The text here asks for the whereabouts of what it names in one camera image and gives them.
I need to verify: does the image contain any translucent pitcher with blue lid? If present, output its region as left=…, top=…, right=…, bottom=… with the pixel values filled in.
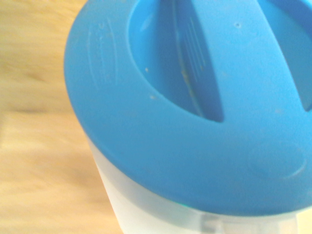
left=63, top=0, right=312, bottom=234

